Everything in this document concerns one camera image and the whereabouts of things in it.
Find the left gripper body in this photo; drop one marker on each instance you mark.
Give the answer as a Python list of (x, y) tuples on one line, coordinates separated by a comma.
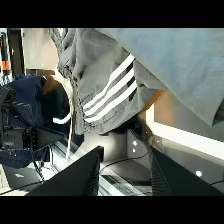
[(15, 133)]

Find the grey striped pants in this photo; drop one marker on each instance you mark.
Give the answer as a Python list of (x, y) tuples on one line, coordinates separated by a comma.
[(96, 66)]

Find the navy garment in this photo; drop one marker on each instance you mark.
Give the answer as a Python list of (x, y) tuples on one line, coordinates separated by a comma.
[(28, 100)]

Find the pale blue-grey garment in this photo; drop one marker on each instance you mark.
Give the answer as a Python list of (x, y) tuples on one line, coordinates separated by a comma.
[(180, 60)]

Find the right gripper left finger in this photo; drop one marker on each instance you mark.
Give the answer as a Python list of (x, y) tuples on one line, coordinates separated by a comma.
[(78, 178)]

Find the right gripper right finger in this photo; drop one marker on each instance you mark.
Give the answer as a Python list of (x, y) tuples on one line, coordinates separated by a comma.
[(180, 180)]

